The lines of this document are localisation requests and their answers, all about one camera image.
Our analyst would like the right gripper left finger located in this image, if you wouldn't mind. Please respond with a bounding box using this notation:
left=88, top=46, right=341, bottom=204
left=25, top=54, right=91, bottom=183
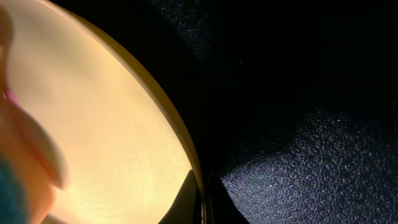
left=159, top=170, right=202, bottom=224

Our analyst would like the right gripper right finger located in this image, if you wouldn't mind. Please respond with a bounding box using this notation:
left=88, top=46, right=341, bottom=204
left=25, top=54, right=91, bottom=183
left=206, top=174, right=249, bottom=224

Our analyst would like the yellow plate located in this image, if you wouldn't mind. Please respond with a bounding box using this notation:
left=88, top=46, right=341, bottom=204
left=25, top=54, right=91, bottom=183
left=1, top=1, right=202, bottom=223

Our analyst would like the green and yellow sponge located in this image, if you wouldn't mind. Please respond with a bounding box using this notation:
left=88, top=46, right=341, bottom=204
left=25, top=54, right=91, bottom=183
left=1, top=8, right=65, bottom=224

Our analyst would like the round black serving tray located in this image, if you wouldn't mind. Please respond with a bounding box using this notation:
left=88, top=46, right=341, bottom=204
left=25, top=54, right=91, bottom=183
left=60, top=0, right=397, bottom=223

